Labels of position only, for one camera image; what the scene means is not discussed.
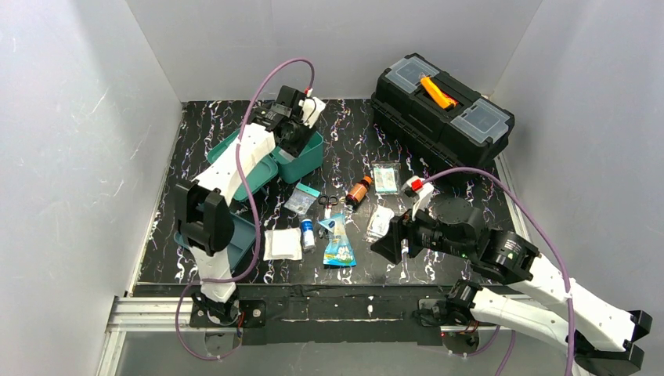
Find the black toolbox orange handle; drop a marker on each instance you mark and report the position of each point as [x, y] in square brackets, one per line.
[433, 114]

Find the black handled scissors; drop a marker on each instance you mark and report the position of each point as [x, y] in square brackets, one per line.
[327, 202]

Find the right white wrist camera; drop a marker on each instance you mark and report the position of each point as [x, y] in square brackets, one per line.
[420, 194]

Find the small blue capped bottle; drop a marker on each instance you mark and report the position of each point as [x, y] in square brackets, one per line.
[308, 237]

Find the blue cotton swab pouch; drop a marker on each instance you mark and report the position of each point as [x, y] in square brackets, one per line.
[338, 252]

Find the green medicine box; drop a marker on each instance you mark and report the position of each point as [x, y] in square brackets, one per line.
[275, 164]

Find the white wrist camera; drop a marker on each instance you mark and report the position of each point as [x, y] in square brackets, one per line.
[311, 107]
[420, 194]

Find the green bandage packet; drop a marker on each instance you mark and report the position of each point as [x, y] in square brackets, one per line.
[386, 177]

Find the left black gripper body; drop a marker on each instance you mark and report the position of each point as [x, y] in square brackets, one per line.
[272, 116]

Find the white gauze pad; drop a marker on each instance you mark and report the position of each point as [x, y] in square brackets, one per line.
[283, 245]

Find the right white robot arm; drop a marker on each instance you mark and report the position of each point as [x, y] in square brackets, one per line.
[603, 339]

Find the clear plastic bag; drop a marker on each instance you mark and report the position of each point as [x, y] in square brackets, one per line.
[378, 224]

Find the zip bag teal header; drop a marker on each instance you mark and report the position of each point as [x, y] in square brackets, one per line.
[302, 198]

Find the dark teal tray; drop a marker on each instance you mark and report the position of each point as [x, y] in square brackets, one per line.
[242, 241]

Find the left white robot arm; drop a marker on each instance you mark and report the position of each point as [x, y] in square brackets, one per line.
[202, 215]

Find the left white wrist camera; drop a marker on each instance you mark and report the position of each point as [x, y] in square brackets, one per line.
[311, 107]

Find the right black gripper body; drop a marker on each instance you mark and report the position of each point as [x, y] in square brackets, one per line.
[396, 236]

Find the brown medicine bottle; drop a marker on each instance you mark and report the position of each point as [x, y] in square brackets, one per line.
[359, 190]

